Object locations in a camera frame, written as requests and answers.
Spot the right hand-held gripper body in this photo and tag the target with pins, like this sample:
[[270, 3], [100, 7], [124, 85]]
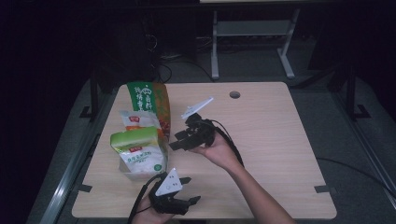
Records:
[[200, 132]]

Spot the orange and white powder bag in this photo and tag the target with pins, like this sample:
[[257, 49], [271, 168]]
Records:
[[140, 119]]

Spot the white metal desk frame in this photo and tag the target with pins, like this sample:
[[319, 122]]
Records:
[[252, 28]]

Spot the person's left hand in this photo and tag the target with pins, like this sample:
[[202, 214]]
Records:
[[146, 214]]

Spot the black table edge bracket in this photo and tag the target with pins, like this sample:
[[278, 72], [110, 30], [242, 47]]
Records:
[[322, 189], [85, 188]]

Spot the clear plastic container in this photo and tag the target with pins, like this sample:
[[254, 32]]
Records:
[[140, 176]]

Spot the black metal stand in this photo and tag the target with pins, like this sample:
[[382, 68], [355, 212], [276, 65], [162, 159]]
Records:
[[351, 93], [93, 93]]

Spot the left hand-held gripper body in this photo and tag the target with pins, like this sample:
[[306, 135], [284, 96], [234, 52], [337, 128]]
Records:
[[168, 186]]

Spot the green and gold snack bag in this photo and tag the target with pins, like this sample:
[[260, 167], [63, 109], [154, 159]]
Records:
[[146, 96]]

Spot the green and white powder bag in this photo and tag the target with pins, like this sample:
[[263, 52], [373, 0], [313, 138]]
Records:
[[140, 152]]

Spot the person's right hand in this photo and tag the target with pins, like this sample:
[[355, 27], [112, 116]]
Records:
[[221, 152]]

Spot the aluminium floor rail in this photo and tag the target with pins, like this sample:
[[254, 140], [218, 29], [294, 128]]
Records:
[[367, 155], [67, 183]]

